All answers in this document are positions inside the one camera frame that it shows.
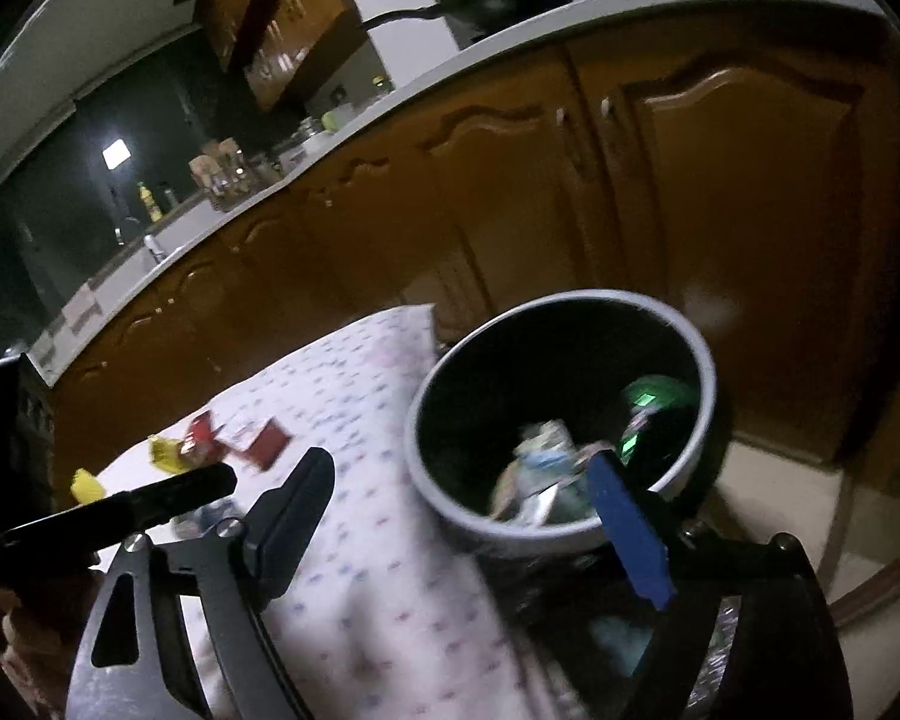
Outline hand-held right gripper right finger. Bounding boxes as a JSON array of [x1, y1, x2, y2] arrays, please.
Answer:
[[585, 450, 856, 720]]

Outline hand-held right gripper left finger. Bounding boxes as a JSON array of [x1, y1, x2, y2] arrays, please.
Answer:
[[64, 446, 336, 720]]

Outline brown wooden lower cabinets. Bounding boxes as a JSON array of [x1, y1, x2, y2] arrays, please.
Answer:
[[41, 11, 900, 481]]

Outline orange snack wrapper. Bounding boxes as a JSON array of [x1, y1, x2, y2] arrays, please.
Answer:
[[238, 420, 290, 470]]

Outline yellow snack wrapper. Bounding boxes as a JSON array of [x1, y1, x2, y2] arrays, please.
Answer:
[[148, 435, 185, 475]]

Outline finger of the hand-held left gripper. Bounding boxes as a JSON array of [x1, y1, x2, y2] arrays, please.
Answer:
[[0, 463, 239, 586]]

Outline brown wooden upper cabinets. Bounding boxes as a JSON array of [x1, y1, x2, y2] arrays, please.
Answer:
[[199, 0, 357, 113]]

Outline crushed green can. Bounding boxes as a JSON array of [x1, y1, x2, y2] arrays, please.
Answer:
[[616, 375, 700, 466]]

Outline silver foil wrapper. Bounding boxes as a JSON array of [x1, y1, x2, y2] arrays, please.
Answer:
[[489, 420, 597, 526]]

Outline white dotted tablecloth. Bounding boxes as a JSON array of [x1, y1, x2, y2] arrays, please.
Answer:
[[94, 304, 593, 720]]

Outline dark kitchen window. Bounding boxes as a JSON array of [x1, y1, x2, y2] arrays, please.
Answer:
[[0, 37, 301, 361]]

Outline round white-rimmed bin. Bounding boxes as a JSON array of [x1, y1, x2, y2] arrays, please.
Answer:
[[405, 288, 721, 557]]

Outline red snack wrapper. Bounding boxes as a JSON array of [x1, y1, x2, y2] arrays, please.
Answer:
[[180, 412, 222, 464]]

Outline brown wooden cabinets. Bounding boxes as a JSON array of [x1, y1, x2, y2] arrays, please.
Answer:
[[199, 0, 357, 113], [41, 11, 900, 481]]

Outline kitchen faucet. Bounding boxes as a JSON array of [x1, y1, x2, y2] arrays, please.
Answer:
[[116, 219, 164, 265]]

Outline white kitchen countertop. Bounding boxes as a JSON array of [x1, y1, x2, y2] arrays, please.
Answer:
[[26, 0, 890, 383]]

